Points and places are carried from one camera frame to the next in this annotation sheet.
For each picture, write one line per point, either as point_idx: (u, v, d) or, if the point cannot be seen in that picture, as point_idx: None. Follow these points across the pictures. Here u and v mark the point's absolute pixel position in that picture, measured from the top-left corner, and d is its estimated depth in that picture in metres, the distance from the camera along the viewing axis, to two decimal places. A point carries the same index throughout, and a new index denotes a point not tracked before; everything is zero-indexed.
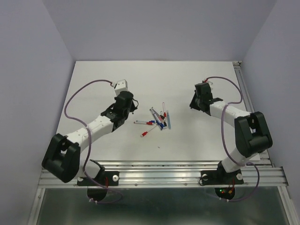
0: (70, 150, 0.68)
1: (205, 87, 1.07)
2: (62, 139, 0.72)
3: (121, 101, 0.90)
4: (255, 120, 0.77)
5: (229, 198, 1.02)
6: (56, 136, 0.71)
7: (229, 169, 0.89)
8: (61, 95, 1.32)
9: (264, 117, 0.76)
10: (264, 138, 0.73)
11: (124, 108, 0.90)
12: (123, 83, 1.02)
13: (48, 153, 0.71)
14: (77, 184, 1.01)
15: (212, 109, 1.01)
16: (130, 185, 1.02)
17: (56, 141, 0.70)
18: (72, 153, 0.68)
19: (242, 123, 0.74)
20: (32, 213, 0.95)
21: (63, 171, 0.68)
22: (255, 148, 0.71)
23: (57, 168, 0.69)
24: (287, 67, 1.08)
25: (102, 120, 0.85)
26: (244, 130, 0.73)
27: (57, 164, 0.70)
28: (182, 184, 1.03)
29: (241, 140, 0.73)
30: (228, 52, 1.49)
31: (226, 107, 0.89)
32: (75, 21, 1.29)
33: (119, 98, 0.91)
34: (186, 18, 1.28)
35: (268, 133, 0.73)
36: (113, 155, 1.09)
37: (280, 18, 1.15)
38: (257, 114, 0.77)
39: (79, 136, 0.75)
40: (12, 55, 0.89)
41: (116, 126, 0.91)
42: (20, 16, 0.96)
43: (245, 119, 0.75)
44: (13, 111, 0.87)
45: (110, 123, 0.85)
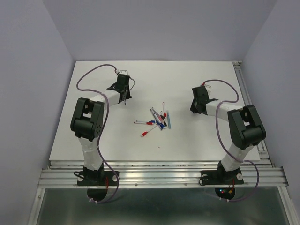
0: (96, 105, 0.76)
1: (201, 89, 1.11)
2: (86, 101, 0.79)
3: (122, 78, 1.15)
4: (248, 113, 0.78)
5: (229, 198, 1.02)
6: (80, 99, 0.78)
7: (228, 168, 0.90)
8: (61, 95, 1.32)
9: (256, 110, 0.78)
10: (257, 129, 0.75)
11: (125, 84, 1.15)
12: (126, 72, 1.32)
13: (75, 113, 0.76)
14: (77, 184, 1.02)
15: (208, 109, 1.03)
16: (131, 185, 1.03)
17: (83, 101, 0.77)
18: (100, 106, 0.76)
19: (235, 116, 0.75)
20: (32, 213, 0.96)
21: (92, 124, 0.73)
22: (249, 140, 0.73)
23: (86, 124, 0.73)
24: (286, 68, 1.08)
25: (110, 92, 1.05)
26: (238, 122, 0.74)
27: (85, 121, 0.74)
28: (182, 184, 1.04)
29: (236, 132, 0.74)
30: (228, 53, 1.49)
31: (220, 104, 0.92)
32: (75, 21, 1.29)
33: (121, 77, 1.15)
34: (186, 18, 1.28)
35: (260, 123, 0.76)
36: (113, 155, 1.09)
37: (280, 18, 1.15)
38: (249, 106, 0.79)
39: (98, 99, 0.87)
40: (12, 55, 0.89)
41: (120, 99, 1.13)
42: (20, 15, 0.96)
43: (238, 112, 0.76)
44: (13, 112, 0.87)
45: (117, 93, 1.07)
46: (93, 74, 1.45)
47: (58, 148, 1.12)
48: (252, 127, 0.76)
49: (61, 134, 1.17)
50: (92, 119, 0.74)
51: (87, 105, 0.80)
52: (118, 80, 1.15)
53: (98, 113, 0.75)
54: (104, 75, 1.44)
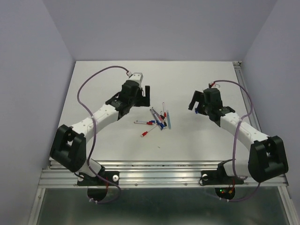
0: (76, 140, 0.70)
1: (215, 95, 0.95)
2: (68, 130, 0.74)
3: (127, 89, 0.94)
4: (273, 145, 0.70)
5: (229, 198, 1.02)
6: (61, 128, 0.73)
7: (231, 174, 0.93)
8: (61, 95, 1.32)
9: (282, 143, 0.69)
10: (280, 165, 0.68)
11: (129, 96, 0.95)
12: (139, 75, 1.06)
13: (54, 143, 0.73)
14: (77, 184, 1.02)
15: (223, 122, 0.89)
16: (131, 185, 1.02)
17: (63, 131, 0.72)
18: (79, 143, 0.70)
19: (261, 151, 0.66)
20: (32, 213, 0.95)
21: (71, 161, 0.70)
22: (268, 177, 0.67)
23: (65, 159, 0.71)
24: (287, 67, 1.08)
25: (107, 109, 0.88)
26: (262, 159, 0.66)
27: (64, 154, 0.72)
28: (182, 184, 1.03)
29: (258, 168, 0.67)
30: (228, 53, 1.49)
31: (240, 124, 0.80)
32: (75, 21, 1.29)
33: (126, 87, 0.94)
34: (186, 17, 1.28)
35: (284, 159, 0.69)
36: (114, 155, 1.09)
37: (280, 18, 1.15)
38: (275, 138, 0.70)
39: (83, 127, 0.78)
40: (13, 55, 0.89)
41: (121, 115, 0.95)
42: (20, 15, 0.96)
43: (263, 145, 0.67)
44: (13, 111, 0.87)
45: (115, 112, 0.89)
46: (93, 74, 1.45)
47: None
48: (275, 161, 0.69)
49: None
50: (71, 154, 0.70)
51: (70, 133, 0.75)
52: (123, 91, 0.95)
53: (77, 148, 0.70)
54: (104, 76, 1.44)
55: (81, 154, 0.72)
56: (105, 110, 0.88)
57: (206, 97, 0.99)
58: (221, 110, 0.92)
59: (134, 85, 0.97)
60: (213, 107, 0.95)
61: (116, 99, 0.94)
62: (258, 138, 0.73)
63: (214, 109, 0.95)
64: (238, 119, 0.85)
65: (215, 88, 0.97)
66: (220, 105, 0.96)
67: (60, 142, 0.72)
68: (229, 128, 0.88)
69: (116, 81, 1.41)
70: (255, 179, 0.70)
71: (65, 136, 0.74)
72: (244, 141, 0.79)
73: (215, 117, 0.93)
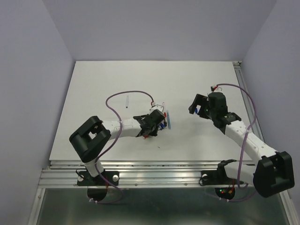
0: (101, 134, 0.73)
1: (220, 101, 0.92)
2: (97, 122, 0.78)
3: (155, 115, 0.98)
4: (280, 160, 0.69)
5: (229, 198, 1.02)
6: (93, 118, 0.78)
7: (230, 177, 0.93)
8: (61, 95, 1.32)
9: (291, 160, 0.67)
10: (286, 180, 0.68)
11: (154, 122, 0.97)
12: (162, 108, 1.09)
13: (81, 128, 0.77)
14: (77, 184, 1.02)
15: (227, 131, 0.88)
16: (130, 185, 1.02)
17: (93, 122, 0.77)
18: (103, 137, 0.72)
19: (268, 168, 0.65)
20: (32, 213, 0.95)
21: (86, 150, 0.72)
22: (272, 192, 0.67)
23: (81, 146, 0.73)
24: (286, 68, 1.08)
25: (133, 123, 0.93)
26: (270, 175, 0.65)
27: (84, 141, 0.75)
28: (182, 184, 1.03)
29: (264, 182, 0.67)
30: (227, 52, 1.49)
31: (246, 136, 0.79)
32: (75, 21, 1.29)
33: (155, 114, 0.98)
34: (186, 18, 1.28)
35: (291, 175, 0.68)
36: (114, 156, 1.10)
37: (280, 18, 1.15)
38: (282, 154, 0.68)
39: (111, 126, 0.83)
40: (13, 55, 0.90)
41: (141, 133, 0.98)
42: (20, 16, 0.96)
43: (271, 161, 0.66)
44: (13, 111, 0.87)
45: (138, 128, 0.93)
46: (93, 74, 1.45)
47: (58, 148, 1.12)
48: (281, 176, 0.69)
49: (61, 134, 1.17)
50: (89, 145, 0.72)
51: (97, 126, 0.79)
52: (152, 115, 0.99)
53: (97, 142, 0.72)
54: (104, 75, 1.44)
55: (99, 149, 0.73)
56: (131, 123, 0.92)
57: (210, 103, 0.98)
58: (226, 117, 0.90)
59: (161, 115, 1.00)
60: (218, 113, 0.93)
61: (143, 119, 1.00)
62: (266, 153, 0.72)
63: (219, 116, 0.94)
64: (244, 130, 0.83)
65: (221, 93, 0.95)
66: (225, 110, 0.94)
67: (86, 130, 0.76)
68: (234, 138, 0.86)
69: (116, 81, 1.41)
70: (261, 193, 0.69)
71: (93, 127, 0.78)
72: (251, 154, 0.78)
73: (220, 124, 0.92)
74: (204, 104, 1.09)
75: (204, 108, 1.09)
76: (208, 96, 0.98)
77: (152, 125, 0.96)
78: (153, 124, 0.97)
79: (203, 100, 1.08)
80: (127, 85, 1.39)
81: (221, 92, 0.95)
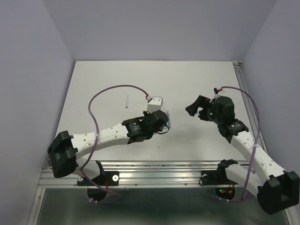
0: (66, 154, 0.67)
1: (228, 108, 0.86)
2: (67, 138, 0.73)
3: (153, 118, 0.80)
4: (287, 179, 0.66)
5: (229, 198, 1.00)
6: (63, 134, 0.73)
7: (231, 178, 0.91)
8: (61, 96, 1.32)
9: (299, 180, 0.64)
10: (291, 199, 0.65)
11: (151, 126, 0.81)
12: (159, 99, 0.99)
13: (53, 144, 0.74)
14: (77, 184, 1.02)
15: (233, 141, 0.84)
16: (130, 185, 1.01)
17: (62, 138, 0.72)
18: (66, 159, 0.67)
19: (275, 189, 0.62)
20: (32, 213, 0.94)
21: (55, 168, 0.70)
22: (278, 210, 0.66)
23: (53, 163, 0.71)
24: (286, 68, 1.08)
25: (116, 132, 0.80)
26: (276, 195, 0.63)
27: (55, 158, 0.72)
28: (182, 184, 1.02)
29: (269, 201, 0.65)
30: (227, 53, 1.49)
31: (254, 151, 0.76)
32: (75, 21, 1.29)
33: (153, 116, 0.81)
34: (186, 17, 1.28)
35: (298, 194, 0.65)
36: (114, 157, 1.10)
37: (280, 18, 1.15)
38: (291, 175, 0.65)
39: (83, 142, 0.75)
40: (12, 55, 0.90)
41: (133, 140, 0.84)
42: (19, 15, 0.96)
43: (278, 182, 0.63)
44: (13, 111, 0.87)
45: (124, 137, 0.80)
46: (93, 74, 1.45)
47: None
48: (288, 194, 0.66)
49: None
50: (56, 164, 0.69)
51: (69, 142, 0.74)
52: (149, 118, 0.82)
53: (62, 162, 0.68)
54: (104, 76, 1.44)
55: (67, 168, 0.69)
56: (115, 132, 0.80)
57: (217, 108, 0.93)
58: (232, 126, 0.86)
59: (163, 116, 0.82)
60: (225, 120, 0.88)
61: (136, 123, 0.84)
62: (273, 171, 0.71)
63: (225, 123, 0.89)
64: (252, 144, 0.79)
65: (229, 99, 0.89)
66: (232, 118, 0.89)
67: (57, 145, 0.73)
68: (239, 149, 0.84)
69: (116, 81, 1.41)
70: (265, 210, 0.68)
71: (63, 142, 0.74)
72: (257, 170, 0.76)
73: (225, 134, 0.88)
74: (206, 105, 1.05)
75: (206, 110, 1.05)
76: (216, 101, 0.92)
77: (148, 131, 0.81)
78: (149, 131, 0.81)
79: (205, 101, 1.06)
80: (127, 85, 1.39)
81: (230, 99, 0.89)
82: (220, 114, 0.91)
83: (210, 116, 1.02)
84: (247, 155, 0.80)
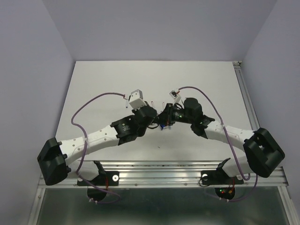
0: (56, 161, 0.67)
1: (197, 109, 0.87)
2: (56, 145, 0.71)
3: (139, 116, 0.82)
4: (261, 137, 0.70)
5: (229, 198, 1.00)
6: (51, 141, 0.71)
7: (232, 175, 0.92)
8: (61, 95, 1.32)
9: (269, 132, 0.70)
10: (276, 153, 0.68)
11: (138, 123, 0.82)
12: (137, 92, 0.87)
13: (41, 152, 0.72)
14: (77, 184, 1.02)
15: (210, 134, 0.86)
16: (130, 185, 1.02)
17: (50, 146, 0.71)
18: (57, 165, 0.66)
19: (255, 148, 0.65)
20: (32, 213, 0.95)
21: (46, 176, 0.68)
22: (270, 170, 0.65)
23: (43, 171, 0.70)
24: (286, 68, 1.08)
25: (105, 135, 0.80)
26: (260, 154, 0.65)
27: (44, 166, 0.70)
28: (182, 184, 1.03)
29: (258, 165, 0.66)
30: (227, 53, 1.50)
31: (225, 130, 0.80)
32: (75, 21, 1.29)
33: (138, 113, 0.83)
34: (186, 17, 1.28)
35: (277, 146, 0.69)
36: (113, 155, 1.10)
37: (280, 18, 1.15)
38: (261, 131, 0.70)
39: (71, 148, 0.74)
40: (12, 55, 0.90)
41: (123, 140, 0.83)
42: (19, 16, 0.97)
43: (253, 141, 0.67)
44: (13, 111, 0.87)
45: (114, 138, 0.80)
46: (93, 74, 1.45)
47: None
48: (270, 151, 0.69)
49: (61, 134, 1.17)
50: (47, 171, 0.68)
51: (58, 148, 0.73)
52: (136, 117, 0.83)
53: (53, 170, 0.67)
54: (104, 75, 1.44)
55: (58, 175, 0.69)
56: (104, 134, 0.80)
57: (186, 111, 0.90)
58: (202, 123, 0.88)
59: (148, 111, 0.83)
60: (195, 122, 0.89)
61: (125, 123, 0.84)
62: (247, 136, 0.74)
63: (197, 123, 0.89)
64: (220, 124, 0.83)
65: (195, 101, 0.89)
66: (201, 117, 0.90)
67: (45, 154, 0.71)
68: (215, 137, 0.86)
69: (116, 81, 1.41)
70: (262, 176, 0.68)
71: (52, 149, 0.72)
72: (236, 145, 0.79)
73: (200, 132, 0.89)
74: (173, 110, 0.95)
75: (174, 115, 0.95)
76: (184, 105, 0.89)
77: (137, 127, 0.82)
78: (138, 127, 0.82)
79: (169, 107, 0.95)
80: (127, 85, 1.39)
81: (195, 100, 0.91)
82: (190, 116, 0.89)
83: (180, 120, 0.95)
84: (222, 138, 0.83)
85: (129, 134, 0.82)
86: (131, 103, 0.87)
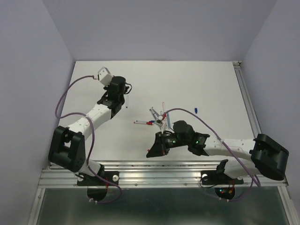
0: (75, 139, 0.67)
1: (190, 131, 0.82)
2: (65, 131, 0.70)
3: (115, 87, 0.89)
4: (263, 143, 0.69)
5: (229, 198, 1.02)
6: (57, 129, 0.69)
7: (235, 176, 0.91)
8: (61, 95, 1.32)
9: (268, 136, 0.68)
10: (281, 153, 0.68)
11: (118, 94, 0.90)
12: (104, 70, 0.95)
13: (52, 145, 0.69)
14: (77, 184, 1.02)
15: (212, 151, 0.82)
16: (130, 184, 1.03)
17: (60, 132, 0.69)
18: (78, 141, 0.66)
19: (264, 158, 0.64)
20: (32, 214, 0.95)
21: (72, 158, 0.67)
22: (282, 172, 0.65)
23: (65, 159, 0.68)
24: (286, 68, 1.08)
25: (99, 108, 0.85)
26: (270, 161, 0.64)
27: (63, 156, 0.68)
28: (182, 184, 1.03)
29: (271, 171, 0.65)
30: (227, 53, 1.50)
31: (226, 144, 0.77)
32: (74, 21, 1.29)
33: (111, 85, 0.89)
34: (186, 17, 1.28)
35: (279, 146, 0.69)
36: (113, 155, 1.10)
37: (280, 18, 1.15)
38: (260, 137, 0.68)
39: (80, 125, 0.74)
40: (12, 55, 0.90)
41: (114, 113, 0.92)
42: (19, 16, 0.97)
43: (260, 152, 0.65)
44: (13, 111, 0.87)
45: (108, 110, 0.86)
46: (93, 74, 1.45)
47: None
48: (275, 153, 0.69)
49: None
50: (71, 154, 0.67)
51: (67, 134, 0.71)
52: (112, 90, 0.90)
53: (76, 148, 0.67)
54: None
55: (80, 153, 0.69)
56: (98, 109, 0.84)
57: (179, 135, 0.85)
58: (199, 142, 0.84)
59: (120, 80, 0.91)
60: (191, 142, 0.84)
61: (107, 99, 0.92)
62: (249, 147, 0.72)
63: (194, 144, 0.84)
64: (218, 139, 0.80)
65: (184, 122, 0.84)
66: (195, 136, 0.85)
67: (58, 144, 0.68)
68: (216, 153, 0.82)
69: None
70: (274, 178, 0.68)
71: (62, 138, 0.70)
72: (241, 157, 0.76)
73: (198, 151, 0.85)
74: (164, 138, 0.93)
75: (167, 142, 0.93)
76: (175, 130, 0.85)
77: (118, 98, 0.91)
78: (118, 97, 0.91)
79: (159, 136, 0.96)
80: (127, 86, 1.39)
81: (183, 122, 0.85)
82: (184, 139, 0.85)
83: (175, 145, 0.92)
84: (225, 152, 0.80)
85: (116, 105, 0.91)
86: (101, 81, 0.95)
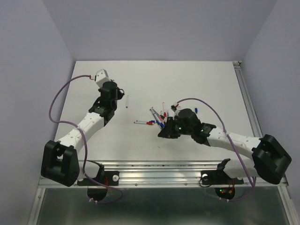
0: (67, 154, 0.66)
1: (193, 118, 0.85)
2: (56, 145, 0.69)
3: (106, 93, 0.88)
4: (267, 144, 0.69)
5: (229, 198, 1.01)
6: (48, 144, 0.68)
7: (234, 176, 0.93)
8: (61, 96, 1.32)
9: (274, 138, 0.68)
10: (283, 158, 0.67)
11: (109, 101, 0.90)
12: (101, 72, 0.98)
13: (43, 161, 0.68)
14: (77, 184, 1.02)
15: (213, 142, 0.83)
16: (130, 184, 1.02)
17: (52, 147, 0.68)
18: (71, 156, 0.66)
19: (264, 158, 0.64)
20: (32, 213, 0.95)
21: (65, 173, 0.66)
22: (281, 176, 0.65)
23: (58, 175, 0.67)
24: (286, 68, 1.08)
25: (91, 117, 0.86)
26: (270, 162, 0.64)
27: (57, 170, 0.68)
28: (182, 184, 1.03)
29: (269, 173, 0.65)
30: (227, 53, 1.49)
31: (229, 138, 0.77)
32: (75, 21, 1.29)
33: (103, 91, 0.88)
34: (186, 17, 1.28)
35: (283, 150, 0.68)
36: (113, 155, 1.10)
37: (280, 18, 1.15)
38: (266, 138, 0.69)
39: (72, 138, 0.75)
40: (12, 56, 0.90)
41: (107, 119, 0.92)
42: (20, 16, 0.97)
43: (262, 151, 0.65)
44: (13, 111, 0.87)
45: (100, 119, 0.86)
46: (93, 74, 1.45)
47: None
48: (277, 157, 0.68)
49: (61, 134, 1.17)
50: (63, 169, 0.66)
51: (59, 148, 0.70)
52: (103, 97, 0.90)
53: (69, 163, 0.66)
54: None
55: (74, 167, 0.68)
56: (90, 118, 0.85)
57: (183, 122, 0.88)
58: (203, 131, 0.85)
59: (111, 86, 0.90)
60: (195, 131, 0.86)
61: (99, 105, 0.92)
62: (253, 144, 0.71)
63: (197, 132, 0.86)
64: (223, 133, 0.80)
65: (189, 109, 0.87)
66: (199, 124, 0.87)
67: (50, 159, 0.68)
68: (219, 145, 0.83)
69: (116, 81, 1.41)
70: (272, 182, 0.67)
71: (54, 152, 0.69)
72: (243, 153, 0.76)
73: (202, 141, 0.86)
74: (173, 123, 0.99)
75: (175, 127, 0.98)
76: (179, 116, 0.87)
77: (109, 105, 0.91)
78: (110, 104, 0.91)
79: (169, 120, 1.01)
80: (127, 85, 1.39)
81: (188, 108, 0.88)
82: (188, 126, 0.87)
83: (180, 132, 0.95)
84: (228, 146, 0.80)
85: (109, 112, 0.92)
86: (99, 82, 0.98)
